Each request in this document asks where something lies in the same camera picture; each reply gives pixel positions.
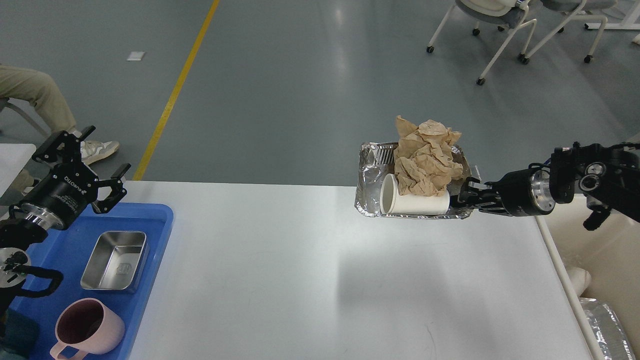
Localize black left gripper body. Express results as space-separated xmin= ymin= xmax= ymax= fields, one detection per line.
xmin=19 ymin=167 xmax=99 ymax=230

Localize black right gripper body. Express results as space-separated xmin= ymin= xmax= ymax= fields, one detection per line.
xmin=493 ymin=167 xmax=556 ymax=217

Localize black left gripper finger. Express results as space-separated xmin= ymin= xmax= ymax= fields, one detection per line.
xmin=91 ymin=162 xmax=131 ymax=214
xmin=31 ymin=125 xmax=96 ymax=167

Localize brown paper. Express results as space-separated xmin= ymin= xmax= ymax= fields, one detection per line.
xmin=393 ymin=115 xmax=463 ymax=197

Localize stainless steel rectangular container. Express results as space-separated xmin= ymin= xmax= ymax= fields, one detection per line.
xmin=80 ymin=231 xmax=149 ymax=293

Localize white paper cup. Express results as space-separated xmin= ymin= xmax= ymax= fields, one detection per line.
xmin=379 ymin=173 xmax=450 ymax=216

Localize aluminium foil tray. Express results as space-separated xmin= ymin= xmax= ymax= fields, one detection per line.
xmin=354 ymin=142 xmax=474 ymax=220

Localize pink plastic mug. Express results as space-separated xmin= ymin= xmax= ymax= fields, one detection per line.
xmin=49 ymin=298 xmax=126 ymax=360

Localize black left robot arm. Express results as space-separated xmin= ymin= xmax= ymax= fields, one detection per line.
xmin=0 ymin=126 xmax=131 ymax=337

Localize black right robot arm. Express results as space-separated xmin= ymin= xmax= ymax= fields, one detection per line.
xmin=449 ymin=142 xmax=640 ymax=231

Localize grey chair at left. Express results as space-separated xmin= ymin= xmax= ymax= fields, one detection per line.
xmin=0 ymin=97 xmax=50 ymax=139

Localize white side table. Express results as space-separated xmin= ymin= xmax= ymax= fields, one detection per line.
xmin=0 ymin=143 xmax=37 ymax=196

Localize blue plastic tray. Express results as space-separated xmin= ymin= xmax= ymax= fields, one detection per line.
xmin=10 ymin=203 xmax=174 ymax=360

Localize person in khaki trousers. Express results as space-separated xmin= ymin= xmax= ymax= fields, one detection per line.
xmin=0 ymin=64 xmax=121 ymax=194

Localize beige plastic bin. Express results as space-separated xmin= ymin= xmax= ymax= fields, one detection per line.
xmin=539 ymin=194 xmax=640 ymax=358

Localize teal object at corner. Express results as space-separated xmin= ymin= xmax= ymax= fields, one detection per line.
xmin=0 ymin=309 xmax=41 ymax=360

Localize white office chair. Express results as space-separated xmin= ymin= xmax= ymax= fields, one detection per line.
xmin=518 ymin=0 xmax=618 ymax=65
xmin=425 ymin=0 xmax=537 ymax=86

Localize foil tray inside bin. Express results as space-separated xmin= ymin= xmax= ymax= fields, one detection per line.
xmin=579 ymin=297 xmax=637 ymax=360

